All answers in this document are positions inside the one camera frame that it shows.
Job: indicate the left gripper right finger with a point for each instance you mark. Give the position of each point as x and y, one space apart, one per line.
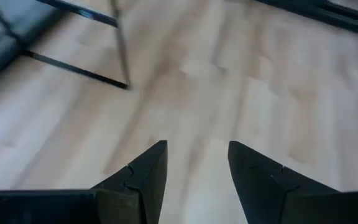
256 180

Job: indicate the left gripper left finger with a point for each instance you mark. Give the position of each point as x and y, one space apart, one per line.
148 174

